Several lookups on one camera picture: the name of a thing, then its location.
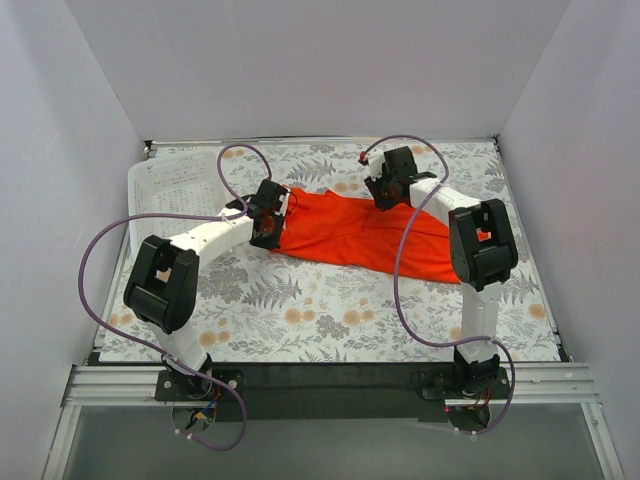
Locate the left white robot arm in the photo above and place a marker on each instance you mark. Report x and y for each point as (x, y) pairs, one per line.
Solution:
(162, 287)

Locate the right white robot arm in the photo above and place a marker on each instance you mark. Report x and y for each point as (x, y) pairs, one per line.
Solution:
(482, 252)

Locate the aluminium frame rail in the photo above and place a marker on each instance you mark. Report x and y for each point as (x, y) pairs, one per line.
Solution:
(121, 384)

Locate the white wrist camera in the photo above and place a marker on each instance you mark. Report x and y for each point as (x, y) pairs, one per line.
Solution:
(374, 160)
(283, 199)

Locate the floral patterned table mat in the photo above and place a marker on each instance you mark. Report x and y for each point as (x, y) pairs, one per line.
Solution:
(259, 306)

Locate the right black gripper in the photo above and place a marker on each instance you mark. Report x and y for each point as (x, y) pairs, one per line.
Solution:
(382, 188)

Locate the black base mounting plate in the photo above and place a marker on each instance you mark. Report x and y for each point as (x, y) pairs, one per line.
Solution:
(305, 391)

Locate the orange t shirt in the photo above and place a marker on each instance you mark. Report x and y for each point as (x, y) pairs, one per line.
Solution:
(337, 230)

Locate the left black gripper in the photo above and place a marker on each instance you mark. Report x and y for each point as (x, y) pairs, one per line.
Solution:
(273, 230)

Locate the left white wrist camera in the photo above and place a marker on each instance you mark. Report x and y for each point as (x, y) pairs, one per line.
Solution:
(283, 199)

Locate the white plastic laundry basket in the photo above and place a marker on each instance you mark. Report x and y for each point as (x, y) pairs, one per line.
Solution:
(185, 182)

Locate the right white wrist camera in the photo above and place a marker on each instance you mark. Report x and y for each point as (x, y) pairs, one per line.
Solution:
(374, 160)

